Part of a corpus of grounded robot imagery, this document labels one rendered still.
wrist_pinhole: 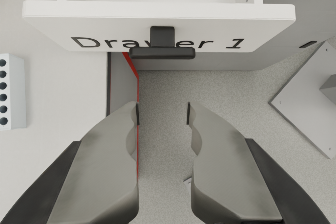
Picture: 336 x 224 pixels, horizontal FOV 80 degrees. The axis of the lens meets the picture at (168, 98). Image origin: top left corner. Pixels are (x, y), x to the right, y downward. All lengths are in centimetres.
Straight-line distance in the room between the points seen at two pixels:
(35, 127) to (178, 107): 83
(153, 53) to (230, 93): 100
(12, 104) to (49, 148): 9
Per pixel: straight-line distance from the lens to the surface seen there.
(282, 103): 129
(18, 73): 43
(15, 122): 41
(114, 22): 24
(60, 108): 41
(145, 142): 114
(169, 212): 124
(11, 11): 50
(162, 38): 23
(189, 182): 118
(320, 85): 142
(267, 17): 25
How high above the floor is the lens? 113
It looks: 84 degrees down
